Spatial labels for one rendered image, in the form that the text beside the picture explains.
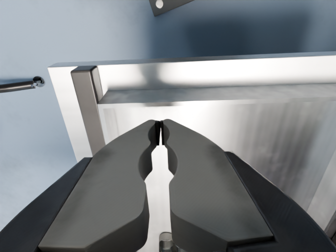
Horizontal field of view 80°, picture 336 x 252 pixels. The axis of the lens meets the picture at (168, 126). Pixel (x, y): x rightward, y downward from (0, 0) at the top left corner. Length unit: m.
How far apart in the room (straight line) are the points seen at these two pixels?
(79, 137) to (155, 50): 0.88
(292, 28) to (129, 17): 0.79
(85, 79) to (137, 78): 0.05
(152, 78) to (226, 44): 0.94
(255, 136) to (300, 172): 0.09
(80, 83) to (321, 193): 0.31
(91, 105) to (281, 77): 0.18
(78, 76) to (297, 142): 0.24
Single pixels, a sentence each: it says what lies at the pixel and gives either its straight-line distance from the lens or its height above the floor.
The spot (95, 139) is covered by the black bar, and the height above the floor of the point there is 0.90.
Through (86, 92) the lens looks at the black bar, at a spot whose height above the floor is 0.90.
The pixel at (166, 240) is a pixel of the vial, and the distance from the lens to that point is 0.34.
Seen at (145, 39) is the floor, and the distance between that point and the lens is 1.08.
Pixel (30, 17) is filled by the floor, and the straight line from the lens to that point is 1.23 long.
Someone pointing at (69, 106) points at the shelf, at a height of 0.88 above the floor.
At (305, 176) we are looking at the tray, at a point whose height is 0.88.
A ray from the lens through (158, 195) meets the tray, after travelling 0.28.
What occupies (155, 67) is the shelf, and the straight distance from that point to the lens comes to 0.20.
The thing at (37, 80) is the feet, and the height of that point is 0.01.
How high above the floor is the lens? 1.07
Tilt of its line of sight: 61 degrees down
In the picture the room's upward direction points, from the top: 177 degrees clockwise
